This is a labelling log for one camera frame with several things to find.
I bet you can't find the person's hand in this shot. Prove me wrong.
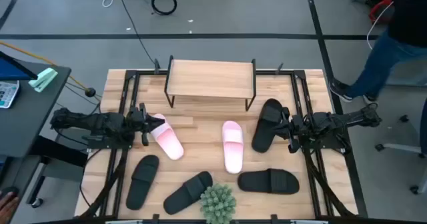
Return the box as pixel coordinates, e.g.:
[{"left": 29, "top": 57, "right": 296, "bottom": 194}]
[{"left": 0, "top": 191, "right": 20, "bottom": 224}]

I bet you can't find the white calculator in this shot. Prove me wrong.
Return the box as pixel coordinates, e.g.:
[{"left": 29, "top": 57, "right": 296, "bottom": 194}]
[{"left": 0, "top": 80, "right": 21, "bottom": 109}]

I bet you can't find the red chair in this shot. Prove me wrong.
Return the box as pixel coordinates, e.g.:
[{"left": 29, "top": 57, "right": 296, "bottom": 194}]
[{"left": 361, "top": 0, "right": 395, "bottom": 25}]

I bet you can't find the black monitor with blue screen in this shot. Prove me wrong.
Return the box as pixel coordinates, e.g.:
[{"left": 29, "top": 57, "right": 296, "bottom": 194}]
[{"left": 0, "top": 50, "right": 39, "bottom": 82}]

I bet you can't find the pink slide sandal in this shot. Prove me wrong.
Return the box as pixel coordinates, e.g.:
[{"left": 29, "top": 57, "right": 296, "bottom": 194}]
[
  {"left": 222, "top": 120, "right": 245, "bottom": 175},
  {"left": 149, "top": 113, "right": 185, "bottom": 161}
]

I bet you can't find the long white cable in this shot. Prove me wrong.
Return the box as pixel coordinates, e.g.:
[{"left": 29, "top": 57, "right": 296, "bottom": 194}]
[{"left": 366, "top": 0, "right": 395, "bottom": 51}]

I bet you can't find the black desk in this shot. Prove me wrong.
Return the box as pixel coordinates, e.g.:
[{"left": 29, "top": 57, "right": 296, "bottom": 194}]
[{"left": 0, "top": 61, "right": 89, "bottom": 209}]

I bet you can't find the wooden shelf with black legs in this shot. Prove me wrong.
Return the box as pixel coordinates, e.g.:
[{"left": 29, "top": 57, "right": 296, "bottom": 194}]
[{"left": 163, "top": 55, "right": 258, "bottom": 113}]

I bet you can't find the long black floor cable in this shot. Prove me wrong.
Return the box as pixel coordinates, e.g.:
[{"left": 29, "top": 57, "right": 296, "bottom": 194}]
[{"left": 114, "top": 0, "right": 158, "bottom": 67}]

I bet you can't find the black metal table frame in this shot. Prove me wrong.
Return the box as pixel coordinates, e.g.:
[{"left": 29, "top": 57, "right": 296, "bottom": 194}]
[{"left": 79, "top": 68, "right": 360, "bottom": 224}]

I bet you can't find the person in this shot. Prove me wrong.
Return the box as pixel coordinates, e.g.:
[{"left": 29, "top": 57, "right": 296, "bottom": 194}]
[{"left": 328, "top": 0, "right": 427, "bottom": 104}]

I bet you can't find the yellow cable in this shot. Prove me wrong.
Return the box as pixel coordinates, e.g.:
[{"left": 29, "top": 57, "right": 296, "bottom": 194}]
[{"left": 0, "top": 40, "right": 101, "bottom": 102}]

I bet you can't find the coiled black cable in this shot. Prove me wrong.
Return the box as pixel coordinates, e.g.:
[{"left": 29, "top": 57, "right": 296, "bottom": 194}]
[{"left": 150, "top": 0, "right": 178, "bottom": 17}]

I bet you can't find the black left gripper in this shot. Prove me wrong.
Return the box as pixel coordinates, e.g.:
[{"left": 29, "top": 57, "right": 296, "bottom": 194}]
[{"left": 125, "top": 102, "right": 166, "bottom": 147}]

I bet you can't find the green artificial potted plant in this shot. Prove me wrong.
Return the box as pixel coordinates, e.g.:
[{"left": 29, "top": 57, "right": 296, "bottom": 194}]
[{"left": 199, "top": 183, "right": 238, "bottom": 224}]

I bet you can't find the grey office chair base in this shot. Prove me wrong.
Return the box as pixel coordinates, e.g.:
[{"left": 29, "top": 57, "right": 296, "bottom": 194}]
[{"left": 374, "top": 98, "right": 427, "bottom": 196}]

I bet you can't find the mint green stapler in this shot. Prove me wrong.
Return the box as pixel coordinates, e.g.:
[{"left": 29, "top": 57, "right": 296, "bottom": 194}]
[{"left": 27, "top": 67, "right": 59, "bottom": 93}]

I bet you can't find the black slide sandal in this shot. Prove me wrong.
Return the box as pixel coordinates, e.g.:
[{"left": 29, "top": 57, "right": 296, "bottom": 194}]
[
  {"left": 125, "top": 154, "right": 161, "bottom": 211},
  {"left": 250, "top": 97, "right": 285, "bottom": 154},
  {"left": 237, "top": 167, "right": 300, "bottom": 195},
  {"left": 162, "top": 170, "right": 214, "bottom": 216}
]

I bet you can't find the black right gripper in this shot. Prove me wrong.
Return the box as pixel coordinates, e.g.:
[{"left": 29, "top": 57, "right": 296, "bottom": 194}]
[{"left": 270, "top": 107, "right": 313, "bottom": 154}]

